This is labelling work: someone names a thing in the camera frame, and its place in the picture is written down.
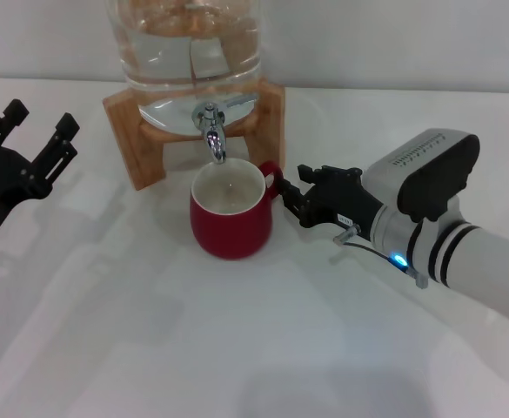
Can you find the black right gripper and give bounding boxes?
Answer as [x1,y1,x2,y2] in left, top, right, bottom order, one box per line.
[278,163,384,241]

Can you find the red ceramic cup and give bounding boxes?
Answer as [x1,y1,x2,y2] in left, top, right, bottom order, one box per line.
[189,158,285,261]

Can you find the metal pin on right gripper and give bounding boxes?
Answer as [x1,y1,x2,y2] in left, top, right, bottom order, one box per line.
[332,222,364,245]

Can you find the chrome faucet with lever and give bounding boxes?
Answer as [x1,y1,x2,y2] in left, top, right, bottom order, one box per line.
[191,91,260,165]

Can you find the wooden dispenser stand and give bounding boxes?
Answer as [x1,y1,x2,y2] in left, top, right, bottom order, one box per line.
[102,77,286,192]

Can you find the glass water dispenser jar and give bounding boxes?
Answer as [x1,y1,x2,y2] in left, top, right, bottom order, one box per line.
[101,0,264,137]

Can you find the thin right wrist cable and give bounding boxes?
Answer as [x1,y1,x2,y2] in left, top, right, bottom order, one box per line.
[339,240,430,289]

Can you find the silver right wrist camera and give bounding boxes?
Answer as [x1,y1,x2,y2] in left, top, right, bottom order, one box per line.
[363,127,482,224]

